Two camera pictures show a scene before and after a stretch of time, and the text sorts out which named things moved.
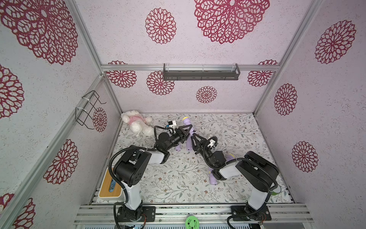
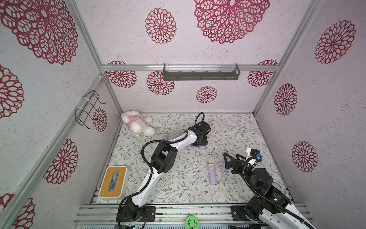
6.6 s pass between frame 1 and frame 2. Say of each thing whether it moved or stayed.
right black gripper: moved
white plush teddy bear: stayed
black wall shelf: stayed
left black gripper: moved
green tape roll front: stayed
